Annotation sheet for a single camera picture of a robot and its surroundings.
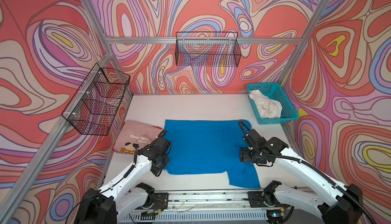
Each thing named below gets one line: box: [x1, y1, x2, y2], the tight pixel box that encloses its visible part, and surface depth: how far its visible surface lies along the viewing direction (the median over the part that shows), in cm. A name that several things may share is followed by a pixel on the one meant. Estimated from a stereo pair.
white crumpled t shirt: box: [248, 89, 283, 119], surface depth 109 cm
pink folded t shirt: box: [112, 120, 164, 155], surface depth 90 cm
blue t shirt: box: [163, 119, 261, 189], surface depth 88 cm
